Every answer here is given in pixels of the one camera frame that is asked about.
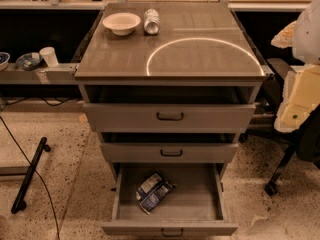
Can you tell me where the blue chip bag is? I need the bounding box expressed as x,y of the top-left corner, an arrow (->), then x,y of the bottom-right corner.
136,172 -> 175,214

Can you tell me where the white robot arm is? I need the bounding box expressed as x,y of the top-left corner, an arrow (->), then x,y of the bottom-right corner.
292,0 -> 320,65

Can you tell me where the top grey drawer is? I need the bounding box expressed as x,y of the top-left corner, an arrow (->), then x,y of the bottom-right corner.
84,103 -> 255,133

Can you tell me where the grey drawer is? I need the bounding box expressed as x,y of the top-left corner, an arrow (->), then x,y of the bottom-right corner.
84,103 -> 255,133
101,143 -> 238,163
103,164 -> 238,239

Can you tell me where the grey drawer cabinet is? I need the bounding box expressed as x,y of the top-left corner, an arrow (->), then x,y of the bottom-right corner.
73,1 -> 268,185

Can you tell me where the middle grey drawer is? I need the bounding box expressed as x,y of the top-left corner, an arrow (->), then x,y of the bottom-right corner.
101,143 -> 238,163

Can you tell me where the white bowl on counter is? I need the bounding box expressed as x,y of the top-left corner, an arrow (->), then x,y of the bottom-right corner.
103,13 -> 141,36

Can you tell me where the bottom grey drawer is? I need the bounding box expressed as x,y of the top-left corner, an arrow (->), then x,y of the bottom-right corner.
103,164 -> 238,239

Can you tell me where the silver soda can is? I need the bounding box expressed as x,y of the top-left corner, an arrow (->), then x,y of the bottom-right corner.
144,9 -> 160,35

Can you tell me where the white paper cup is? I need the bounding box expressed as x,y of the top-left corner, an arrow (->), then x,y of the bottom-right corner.
39,47 -> 59,67

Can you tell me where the blue bowl with items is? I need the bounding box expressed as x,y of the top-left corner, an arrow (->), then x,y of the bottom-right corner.
16,52 -> 43,71

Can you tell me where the black office chair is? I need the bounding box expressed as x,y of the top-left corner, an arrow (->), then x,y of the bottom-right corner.
246,58 -> 320,196

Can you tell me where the blue bowl at edge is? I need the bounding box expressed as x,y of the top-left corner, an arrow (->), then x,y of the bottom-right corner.
0,52 -> 10,71

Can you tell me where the black floor bar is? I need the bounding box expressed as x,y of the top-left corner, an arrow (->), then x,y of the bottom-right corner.
11,137 -> 51,214

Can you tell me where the grey side shelf rail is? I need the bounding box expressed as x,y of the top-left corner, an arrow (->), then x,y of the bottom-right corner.
0,63 -> 78,85

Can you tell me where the black floor cable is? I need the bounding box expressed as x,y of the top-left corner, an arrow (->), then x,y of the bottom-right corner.
0,115 -> 61,240

